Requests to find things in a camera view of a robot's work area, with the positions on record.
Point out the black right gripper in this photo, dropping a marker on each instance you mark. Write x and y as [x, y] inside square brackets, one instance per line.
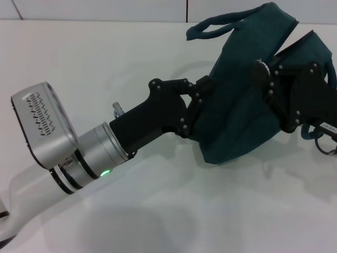
[316, 100]

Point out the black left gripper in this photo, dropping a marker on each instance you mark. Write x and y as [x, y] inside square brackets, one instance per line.
[155, 110]

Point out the teal blue fabric bag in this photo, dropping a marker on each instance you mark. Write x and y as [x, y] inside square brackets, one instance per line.
[237, 118]

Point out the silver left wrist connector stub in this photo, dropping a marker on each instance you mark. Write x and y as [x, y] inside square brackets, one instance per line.
[117, 108]

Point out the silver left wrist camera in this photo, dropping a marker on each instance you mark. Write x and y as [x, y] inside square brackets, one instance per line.
[44, 124]

